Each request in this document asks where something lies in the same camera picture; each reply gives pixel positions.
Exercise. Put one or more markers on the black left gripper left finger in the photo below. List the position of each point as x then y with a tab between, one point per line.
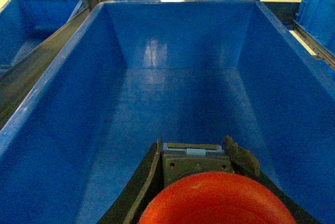
143	186

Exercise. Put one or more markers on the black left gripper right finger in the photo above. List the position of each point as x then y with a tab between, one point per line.
245	163

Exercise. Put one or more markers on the red push button switch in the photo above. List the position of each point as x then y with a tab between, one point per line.
216	197

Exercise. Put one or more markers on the blue bin upper middle shelf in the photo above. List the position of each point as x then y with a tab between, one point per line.
189	72

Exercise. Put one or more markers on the blue bin shelf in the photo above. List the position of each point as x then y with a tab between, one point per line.
314	23
25	24
189	72

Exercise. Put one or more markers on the blue bin right shelf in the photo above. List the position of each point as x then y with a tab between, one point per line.
314	23

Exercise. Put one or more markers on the stainless steel roller shelf rack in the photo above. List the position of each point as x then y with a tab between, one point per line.
17	82

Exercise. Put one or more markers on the blue bin upper left shelf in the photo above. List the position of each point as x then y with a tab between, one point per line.
25	24

